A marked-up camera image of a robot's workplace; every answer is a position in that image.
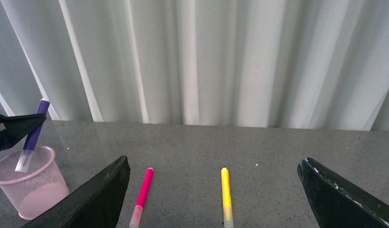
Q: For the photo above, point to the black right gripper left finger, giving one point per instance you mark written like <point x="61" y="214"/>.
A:
<point x="95" y="204"/>

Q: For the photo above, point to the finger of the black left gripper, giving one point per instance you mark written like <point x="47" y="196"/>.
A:
<point x="14" y="128"/>

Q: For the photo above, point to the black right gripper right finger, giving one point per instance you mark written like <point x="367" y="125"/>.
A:
<point x="337" y="202"/>

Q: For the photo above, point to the pink marker pen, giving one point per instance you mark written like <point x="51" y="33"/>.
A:
<point x="141" y="200"/>

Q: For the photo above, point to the purple marker pen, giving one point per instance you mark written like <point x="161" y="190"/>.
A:
<point x="31" y="141"/>

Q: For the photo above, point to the pink mesh cup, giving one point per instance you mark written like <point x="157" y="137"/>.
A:
<point x="40" y="188"/>

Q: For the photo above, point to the yellow marker pen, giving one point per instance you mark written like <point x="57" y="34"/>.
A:
<point x="226" y="199"/>

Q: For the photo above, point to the white curtain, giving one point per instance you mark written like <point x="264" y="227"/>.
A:
<point x="307" y="64"/>

